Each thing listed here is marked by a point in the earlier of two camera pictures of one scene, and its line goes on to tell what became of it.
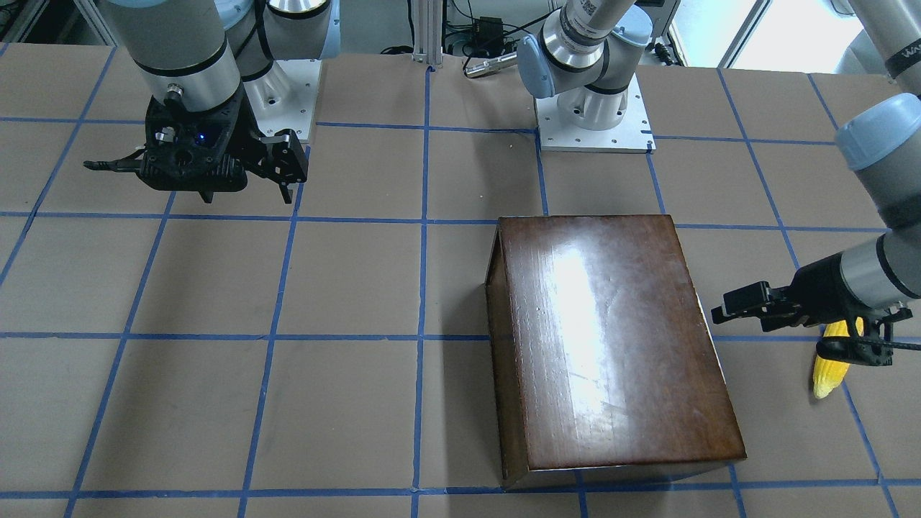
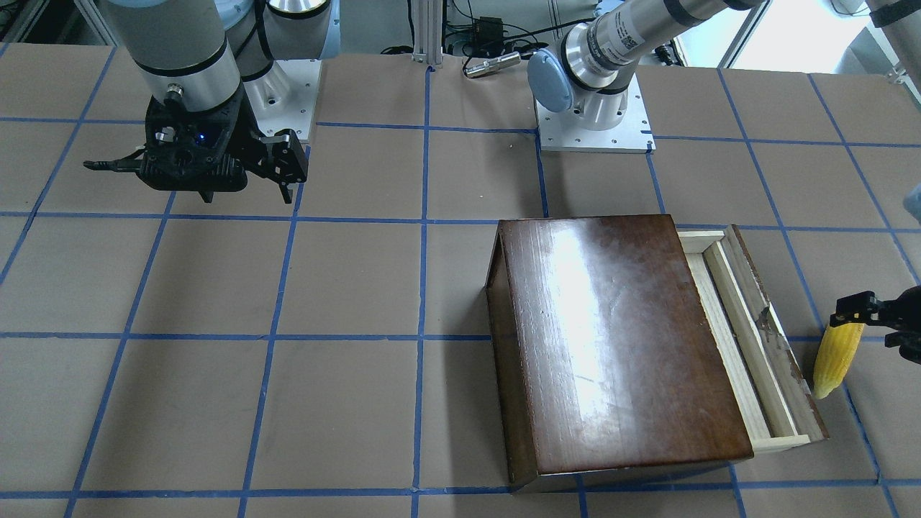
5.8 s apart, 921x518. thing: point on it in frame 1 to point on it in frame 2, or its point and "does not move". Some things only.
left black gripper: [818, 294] to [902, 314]
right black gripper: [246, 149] does not move
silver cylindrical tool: [491, 65] does not move
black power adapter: [491, 32] does not move
